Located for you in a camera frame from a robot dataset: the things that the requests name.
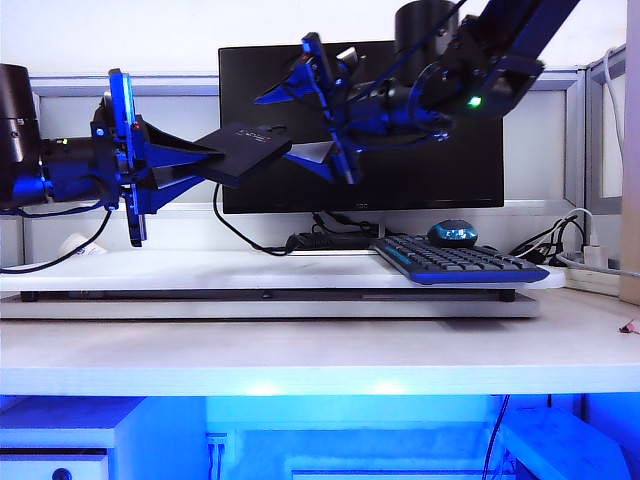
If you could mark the white base board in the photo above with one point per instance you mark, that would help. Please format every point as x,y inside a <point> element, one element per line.
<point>250,310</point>

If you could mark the white power strip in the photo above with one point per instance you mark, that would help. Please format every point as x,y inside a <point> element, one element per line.
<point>590,279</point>

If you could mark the silver framed side partition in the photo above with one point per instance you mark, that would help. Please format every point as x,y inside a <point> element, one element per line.
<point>602,150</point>

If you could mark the white box under desk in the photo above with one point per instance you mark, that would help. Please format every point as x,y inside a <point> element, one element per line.
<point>560,445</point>

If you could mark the white raised desk board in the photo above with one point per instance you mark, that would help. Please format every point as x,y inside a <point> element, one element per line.
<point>300,274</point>

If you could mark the black and blue keyboard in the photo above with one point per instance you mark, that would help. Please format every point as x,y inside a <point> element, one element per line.
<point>450,262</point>

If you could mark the white plug charger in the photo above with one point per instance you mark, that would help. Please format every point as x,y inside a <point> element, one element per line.
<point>594,253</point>

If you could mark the black computer monitor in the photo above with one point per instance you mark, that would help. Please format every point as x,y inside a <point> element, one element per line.
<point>440,165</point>

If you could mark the black portable hard drive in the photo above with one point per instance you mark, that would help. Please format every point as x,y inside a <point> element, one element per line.
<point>245,150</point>

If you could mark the white cabinet under desk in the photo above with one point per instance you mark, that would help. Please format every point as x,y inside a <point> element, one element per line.
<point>75,435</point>

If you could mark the beige wooden post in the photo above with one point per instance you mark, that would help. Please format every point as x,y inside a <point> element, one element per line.
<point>631,175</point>

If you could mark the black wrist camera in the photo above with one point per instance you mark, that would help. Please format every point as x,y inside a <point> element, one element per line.
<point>104,117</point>
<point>351,56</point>

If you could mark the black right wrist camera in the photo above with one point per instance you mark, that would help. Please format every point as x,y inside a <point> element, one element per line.
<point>351,56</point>

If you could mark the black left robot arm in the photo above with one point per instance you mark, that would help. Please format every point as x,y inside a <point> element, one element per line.
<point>20,135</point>

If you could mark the blue and black mouse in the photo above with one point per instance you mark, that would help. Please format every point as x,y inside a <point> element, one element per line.
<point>451,235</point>

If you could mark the silver framed back partition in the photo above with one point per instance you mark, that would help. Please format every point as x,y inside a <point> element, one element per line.
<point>70,100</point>

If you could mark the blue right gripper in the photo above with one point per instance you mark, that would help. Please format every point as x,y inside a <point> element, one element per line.
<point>370,115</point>

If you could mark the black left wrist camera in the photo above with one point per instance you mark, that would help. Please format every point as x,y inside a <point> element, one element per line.
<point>104,117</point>

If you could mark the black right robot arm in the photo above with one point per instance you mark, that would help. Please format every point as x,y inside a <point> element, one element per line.
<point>520,30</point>

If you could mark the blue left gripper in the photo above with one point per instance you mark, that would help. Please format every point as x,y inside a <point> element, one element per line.
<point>122,150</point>

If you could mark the small pink scrap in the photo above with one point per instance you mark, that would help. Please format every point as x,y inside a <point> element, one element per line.
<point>629,327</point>

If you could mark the white paper cup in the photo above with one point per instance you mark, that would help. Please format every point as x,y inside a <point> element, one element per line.
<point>75,246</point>

